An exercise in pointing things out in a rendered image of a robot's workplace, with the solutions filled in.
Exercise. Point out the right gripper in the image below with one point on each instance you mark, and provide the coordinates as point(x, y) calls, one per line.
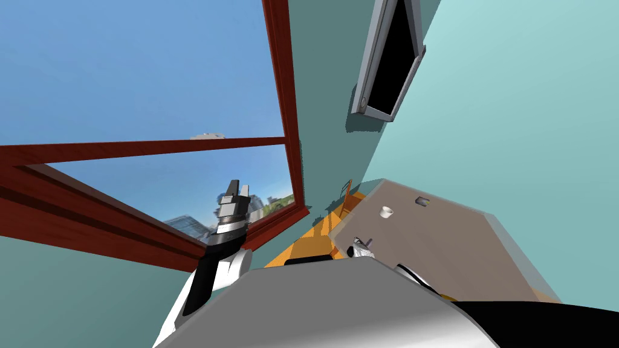
point(360, 250)

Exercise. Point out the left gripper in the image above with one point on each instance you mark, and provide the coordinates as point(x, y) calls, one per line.
point(233, 208)

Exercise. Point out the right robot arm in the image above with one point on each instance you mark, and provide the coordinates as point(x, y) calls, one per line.
point(541, 326)

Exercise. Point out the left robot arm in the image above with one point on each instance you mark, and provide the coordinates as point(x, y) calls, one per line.
point(208, 275)

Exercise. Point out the white cup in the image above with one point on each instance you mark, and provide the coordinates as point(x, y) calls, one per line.
point(386, 211)

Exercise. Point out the wooden chair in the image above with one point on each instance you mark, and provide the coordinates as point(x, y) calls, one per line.
point(346, 198)

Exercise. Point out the brown grey table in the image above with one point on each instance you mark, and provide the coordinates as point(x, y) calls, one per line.
point(435, 251)

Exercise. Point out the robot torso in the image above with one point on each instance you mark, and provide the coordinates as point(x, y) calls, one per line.
point(314, 309)

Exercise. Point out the small dark grey object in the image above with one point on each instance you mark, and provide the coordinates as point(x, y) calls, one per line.
point(422, 201)

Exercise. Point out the red framed window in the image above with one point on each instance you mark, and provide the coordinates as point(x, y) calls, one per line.
point(145, 147)

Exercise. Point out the grey framed black wall screen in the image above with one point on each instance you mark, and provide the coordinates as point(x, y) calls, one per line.
point(389, 53)

